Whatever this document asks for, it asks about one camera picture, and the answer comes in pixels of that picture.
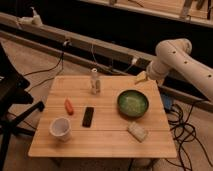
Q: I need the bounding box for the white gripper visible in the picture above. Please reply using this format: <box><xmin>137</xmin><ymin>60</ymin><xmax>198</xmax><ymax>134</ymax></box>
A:
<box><xmin>134</xmin><ymin>62</ymin><xmax>164</xmax><ymax>85</ymax></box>

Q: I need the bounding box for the white ceramic cup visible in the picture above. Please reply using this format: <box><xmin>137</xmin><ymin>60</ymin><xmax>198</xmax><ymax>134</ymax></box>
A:
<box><xmin>49</xmin><ymin>117</ymin><xmax>71</xmax><ymax>141</ymax></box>

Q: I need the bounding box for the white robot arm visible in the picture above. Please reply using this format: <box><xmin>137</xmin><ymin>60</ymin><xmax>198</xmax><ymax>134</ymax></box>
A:
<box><xmin>134</xmin><ymin>38</ymin><xmax>213</xmax><ymax>102</ymax></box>

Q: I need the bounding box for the green ceramic bowl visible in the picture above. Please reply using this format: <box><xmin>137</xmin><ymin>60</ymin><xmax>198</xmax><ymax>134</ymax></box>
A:
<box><xmin>117</xmin><ymin>90</ymin><xmax>149</xmax><ymax>118</ymax></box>

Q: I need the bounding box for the blue box on floor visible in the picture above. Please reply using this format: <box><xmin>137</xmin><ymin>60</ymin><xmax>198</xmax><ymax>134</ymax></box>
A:
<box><xmin>161</xmin><ymin>94</ymin><xmax>173</xmax><ymax>110</ymax></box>

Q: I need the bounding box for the small white bottle figure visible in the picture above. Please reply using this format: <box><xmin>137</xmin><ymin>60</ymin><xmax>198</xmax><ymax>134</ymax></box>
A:
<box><xmin>91</xmin><ymin>68</ymin><xmax>100</xmax><ymax>94</ymax></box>

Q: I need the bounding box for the white textured sponge block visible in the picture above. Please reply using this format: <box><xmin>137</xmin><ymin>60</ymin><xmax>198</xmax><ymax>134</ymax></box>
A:
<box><xmin>127</xmin><ymin>122</ymin><xmax>148</xmax><ymax>142</ymax></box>

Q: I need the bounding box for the black rectangular remote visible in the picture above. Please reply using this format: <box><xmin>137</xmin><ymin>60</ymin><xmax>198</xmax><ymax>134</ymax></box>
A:
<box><xmin>82</xmin><ymin>107</ymin><xmax>94</xmax><ymax>127</ymax></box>

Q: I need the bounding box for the wooden table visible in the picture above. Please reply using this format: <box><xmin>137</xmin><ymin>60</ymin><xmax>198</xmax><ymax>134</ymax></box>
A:
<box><xmin>28</xmin><ymin>76</ymin><xmax>177</xmax><ymax>158</ymax></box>

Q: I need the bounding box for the orange carrot toy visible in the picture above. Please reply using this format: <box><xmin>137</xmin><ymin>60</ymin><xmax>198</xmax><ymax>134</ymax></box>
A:
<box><xmin>64</xmin><ymin>99</ymin><xmax>74</xmax><ymax>115</ymax></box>

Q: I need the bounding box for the black office chair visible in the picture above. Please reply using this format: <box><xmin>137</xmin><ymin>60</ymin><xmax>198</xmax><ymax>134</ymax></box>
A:
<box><xmin>0</xmin><ymin>43</ymin><xmax>45</xmax><ymax>171</ymax></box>

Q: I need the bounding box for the black cable bundle right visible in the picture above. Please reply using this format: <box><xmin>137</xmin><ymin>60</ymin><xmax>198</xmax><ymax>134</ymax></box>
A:
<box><xmin>165</xmin><ymin>99</ymin><xmax>213</xmax><ymax>171</ymax></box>

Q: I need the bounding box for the black cable left floor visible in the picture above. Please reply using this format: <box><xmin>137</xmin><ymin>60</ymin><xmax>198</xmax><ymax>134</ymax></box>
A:
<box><xmin>23</xmin><ymin>41</ymin><xmax>71</xmax><ymax>93</ymax></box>

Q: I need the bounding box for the white clamp on rail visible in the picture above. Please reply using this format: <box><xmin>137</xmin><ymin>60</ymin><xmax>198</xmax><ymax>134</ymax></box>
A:
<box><xmin>17</xmin><ymin>6</ymin><xmax>43</xmax><ymax>27</ymax></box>

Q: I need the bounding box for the long wooden rail beam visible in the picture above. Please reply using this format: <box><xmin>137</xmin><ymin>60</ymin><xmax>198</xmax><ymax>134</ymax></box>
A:
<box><xmin>0</xmin><ymin>12</ymin><xmax>213</xmax><ymax>113</ymax></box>

